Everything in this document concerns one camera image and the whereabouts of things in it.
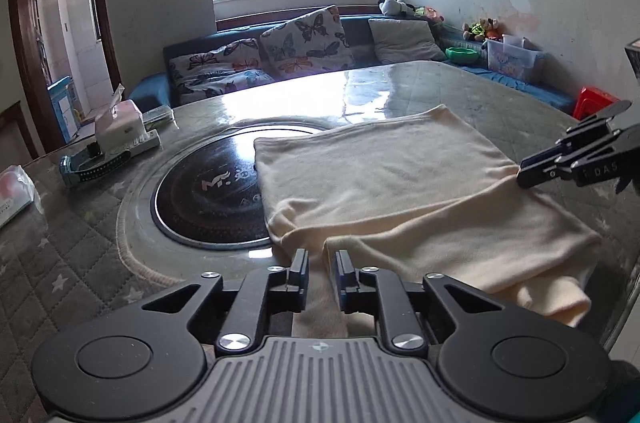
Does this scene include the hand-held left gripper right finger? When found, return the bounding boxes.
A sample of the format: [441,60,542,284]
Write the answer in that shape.
[334,249,506,354]

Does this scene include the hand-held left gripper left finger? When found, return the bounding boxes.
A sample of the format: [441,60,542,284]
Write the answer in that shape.
[142,248,311,354]

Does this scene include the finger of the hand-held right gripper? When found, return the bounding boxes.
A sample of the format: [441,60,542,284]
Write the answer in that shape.
[520,100,633,168]
[516,138,623,190]

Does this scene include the cream garment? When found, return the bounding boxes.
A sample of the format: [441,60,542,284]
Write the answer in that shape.
[254,104,603,339]

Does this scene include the red plastic stool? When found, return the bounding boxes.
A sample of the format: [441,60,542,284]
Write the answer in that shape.
[572,86,621,120]

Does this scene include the clear storage box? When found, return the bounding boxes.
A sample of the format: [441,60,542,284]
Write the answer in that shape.
[485,35,546,84]

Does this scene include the black round induction cooktop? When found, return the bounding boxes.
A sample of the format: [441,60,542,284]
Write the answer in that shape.
[150,135,273,249]

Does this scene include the brown plush toys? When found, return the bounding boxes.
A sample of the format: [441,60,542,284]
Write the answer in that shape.
[462,18,503,42]

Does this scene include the white power strip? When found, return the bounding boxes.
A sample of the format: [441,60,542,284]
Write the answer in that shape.
[125,129,162,154]

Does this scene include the grey pillow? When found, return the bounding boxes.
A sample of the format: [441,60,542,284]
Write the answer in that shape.
[369,19,447,64]

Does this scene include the clear plastic lidded box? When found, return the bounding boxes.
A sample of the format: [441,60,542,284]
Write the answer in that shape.
[142,105,176,126]

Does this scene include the flat butterfly print pillow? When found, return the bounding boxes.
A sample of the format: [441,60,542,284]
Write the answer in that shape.
[169,38,276,104]

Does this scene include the square butterfly print pillow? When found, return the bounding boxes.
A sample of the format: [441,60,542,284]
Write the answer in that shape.
[260,5,356,78]

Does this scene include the pink white tissue box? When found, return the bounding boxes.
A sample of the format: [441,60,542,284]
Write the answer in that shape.
[95,84,146,151]

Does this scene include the panda plush toy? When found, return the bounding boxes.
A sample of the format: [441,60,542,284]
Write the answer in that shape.
[378,0,416,18]

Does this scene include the blue sofa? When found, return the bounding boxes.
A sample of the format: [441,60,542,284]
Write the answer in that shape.
[127,13,576,114]

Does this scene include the blue cushion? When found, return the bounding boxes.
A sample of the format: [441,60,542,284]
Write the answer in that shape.
[129,72,173,108]

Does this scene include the blue children's board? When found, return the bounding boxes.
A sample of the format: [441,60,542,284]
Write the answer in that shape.
[47,75,83,144]

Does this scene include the white soft tissue pack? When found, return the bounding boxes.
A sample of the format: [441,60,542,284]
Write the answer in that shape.
[0,165,41,229]

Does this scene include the dark wooden cabinet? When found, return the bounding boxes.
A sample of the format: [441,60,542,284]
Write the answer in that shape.
[0,100,38,168]

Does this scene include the brown wooden door frame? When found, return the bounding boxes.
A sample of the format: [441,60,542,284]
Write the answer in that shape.
[7,0,123,154]

